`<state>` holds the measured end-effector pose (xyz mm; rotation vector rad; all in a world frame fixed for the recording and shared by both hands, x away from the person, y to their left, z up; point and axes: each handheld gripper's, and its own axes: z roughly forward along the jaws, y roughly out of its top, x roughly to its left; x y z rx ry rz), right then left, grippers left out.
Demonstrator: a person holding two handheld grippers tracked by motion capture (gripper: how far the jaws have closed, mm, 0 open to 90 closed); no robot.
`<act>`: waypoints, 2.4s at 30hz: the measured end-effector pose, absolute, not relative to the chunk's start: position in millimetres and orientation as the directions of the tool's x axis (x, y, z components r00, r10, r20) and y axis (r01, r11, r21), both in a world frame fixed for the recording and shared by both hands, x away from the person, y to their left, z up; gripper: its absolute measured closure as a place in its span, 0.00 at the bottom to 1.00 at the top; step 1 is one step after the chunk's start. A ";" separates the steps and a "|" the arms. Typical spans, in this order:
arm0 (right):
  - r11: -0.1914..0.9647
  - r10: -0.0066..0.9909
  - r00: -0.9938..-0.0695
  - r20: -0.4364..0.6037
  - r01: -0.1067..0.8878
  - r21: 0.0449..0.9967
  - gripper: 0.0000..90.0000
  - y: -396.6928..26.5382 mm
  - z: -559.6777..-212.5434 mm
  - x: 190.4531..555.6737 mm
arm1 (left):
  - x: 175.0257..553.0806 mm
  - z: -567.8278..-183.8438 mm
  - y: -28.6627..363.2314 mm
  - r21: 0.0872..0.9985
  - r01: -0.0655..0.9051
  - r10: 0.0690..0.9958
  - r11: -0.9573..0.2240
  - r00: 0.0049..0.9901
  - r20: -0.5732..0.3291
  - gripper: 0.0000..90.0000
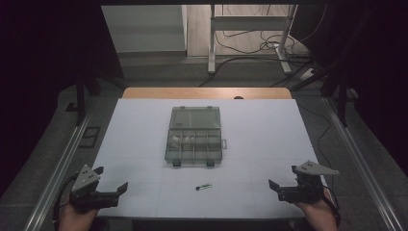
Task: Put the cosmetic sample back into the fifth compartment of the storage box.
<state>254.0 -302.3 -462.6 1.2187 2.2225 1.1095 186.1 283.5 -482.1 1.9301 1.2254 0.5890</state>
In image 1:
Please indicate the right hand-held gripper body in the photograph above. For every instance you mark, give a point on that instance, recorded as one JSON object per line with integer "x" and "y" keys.
{"x": 306, "y": 187}

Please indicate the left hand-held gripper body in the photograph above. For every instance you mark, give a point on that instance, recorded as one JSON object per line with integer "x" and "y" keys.
{"x": 84, "y": 182}

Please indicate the person's right hand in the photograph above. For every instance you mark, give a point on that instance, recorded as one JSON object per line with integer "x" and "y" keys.
{"x": 317, "y": 215}

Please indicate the person's left hand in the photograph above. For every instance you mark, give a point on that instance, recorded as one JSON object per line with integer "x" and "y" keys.
{"x": 75, "y": 219}

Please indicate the white table sheet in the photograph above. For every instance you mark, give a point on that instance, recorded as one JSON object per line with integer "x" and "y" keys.
{"x": 256, "y": 144}

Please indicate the small black screw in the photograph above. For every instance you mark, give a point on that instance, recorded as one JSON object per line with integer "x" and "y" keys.
{"x": 203, "y": 187}

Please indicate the small pale hardware piece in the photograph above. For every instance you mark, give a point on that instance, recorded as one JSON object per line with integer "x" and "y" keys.
{"x": 175, "y": 140}
{"x": 188, "y": 140}

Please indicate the black metal stand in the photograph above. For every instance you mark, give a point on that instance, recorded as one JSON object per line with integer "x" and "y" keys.
{"x": 81, "y": 99}
{"x": 342, "y": 96}

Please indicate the clear plastic compartment box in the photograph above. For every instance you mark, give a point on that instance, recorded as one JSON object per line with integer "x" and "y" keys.
{"x": 194, "y": 136}

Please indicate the white power strip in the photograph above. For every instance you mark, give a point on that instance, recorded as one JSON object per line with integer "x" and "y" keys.
{"x": 308, "y": 74}

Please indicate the white cabinet panel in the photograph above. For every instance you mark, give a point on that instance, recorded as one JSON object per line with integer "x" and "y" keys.
{"x": 144, "y": 29}

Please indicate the metal floor rail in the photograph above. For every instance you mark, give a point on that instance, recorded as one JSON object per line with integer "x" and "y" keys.
{"x": 362, "y": 166}
{"x": 54, "y": 179}

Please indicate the white desk frame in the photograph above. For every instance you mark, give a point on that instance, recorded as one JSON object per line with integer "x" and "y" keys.
{"x": 248, "y": 23}

